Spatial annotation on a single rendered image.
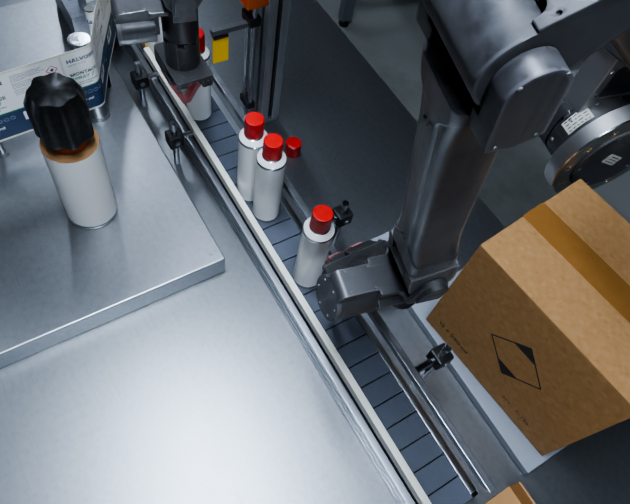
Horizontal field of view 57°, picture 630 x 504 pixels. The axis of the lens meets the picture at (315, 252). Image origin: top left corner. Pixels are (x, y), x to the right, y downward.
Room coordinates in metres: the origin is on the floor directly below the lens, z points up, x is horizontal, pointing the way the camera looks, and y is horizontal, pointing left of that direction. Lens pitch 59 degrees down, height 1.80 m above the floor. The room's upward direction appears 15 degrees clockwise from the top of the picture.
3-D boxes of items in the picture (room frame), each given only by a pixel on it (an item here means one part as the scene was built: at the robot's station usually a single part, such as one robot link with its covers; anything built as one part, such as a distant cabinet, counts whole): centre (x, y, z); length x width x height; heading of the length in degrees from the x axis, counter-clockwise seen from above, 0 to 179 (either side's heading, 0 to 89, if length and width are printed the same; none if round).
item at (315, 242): (0.51, 0.00, 0.98); 0.05 x 0.05 x 0.20
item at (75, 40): (0.75, 0.50, 0.97); 0.05 x 0.05 x 0.19
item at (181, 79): (0.72, 0.30, 1.12); 0.10 x 0.07 x 0.07; 43
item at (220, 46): (0.79, 0.25, 1.09); 0.03 x 0.01 x 0.06; 134
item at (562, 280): (0.50, -0.42, 0.99); 0.30 x 0.24 x 0.27; 49
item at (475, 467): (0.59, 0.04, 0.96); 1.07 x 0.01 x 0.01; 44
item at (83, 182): (0.53, 0.41, 1.03); 0.09 x 0.09 x 0.30
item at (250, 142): (0.66, 0.15, 0.98); 0.05 x 0.05 x 0.20
